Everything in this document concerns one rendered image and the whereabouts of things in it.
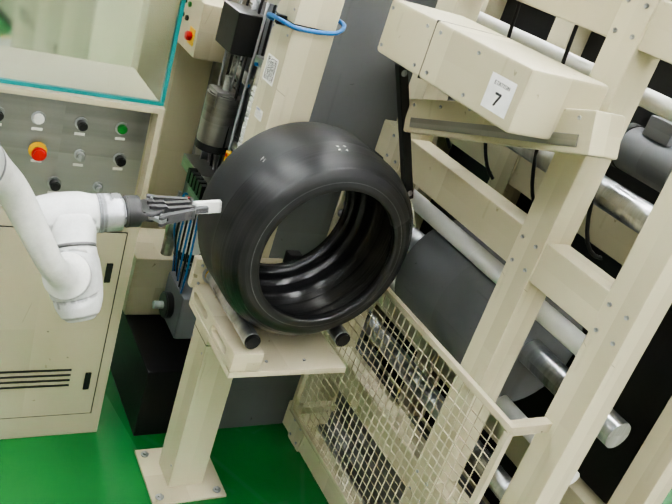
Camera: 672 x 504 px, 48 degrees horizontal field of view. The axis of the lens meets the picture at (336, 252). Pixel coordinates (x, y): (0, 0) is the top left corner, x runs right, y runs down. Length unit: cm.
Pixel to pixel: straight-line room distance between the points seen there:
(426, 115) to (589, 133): 59
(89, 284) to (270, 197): 46
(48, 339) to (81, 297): 100
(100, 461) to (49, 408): 26
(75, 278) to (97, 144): 83
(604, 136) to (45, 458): 210
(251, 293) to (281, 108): 54
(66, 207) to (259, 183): 44
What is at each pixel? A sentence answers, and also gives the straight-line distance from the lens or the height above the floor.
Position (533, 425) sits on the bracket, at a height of 98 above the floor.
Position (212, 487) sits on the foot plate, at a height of 1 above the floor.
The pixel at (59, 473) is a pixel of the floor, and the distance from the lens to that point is 286.
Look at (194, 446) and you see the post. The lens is 275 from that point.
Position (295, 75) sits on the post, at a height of 152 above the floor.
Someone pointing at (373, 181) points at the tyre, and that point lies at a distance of 190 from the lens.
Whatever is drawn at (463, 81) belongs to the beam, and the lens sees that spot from 187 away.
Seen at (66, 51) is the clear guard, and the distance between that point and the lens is 231.
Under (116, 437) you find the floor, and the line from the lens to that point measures 301.
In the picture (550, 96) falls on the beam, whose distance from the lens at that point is 177.
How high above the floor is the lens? 198
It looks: 24 degrees down
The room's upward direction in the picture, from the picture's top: 19 degrees clockwise
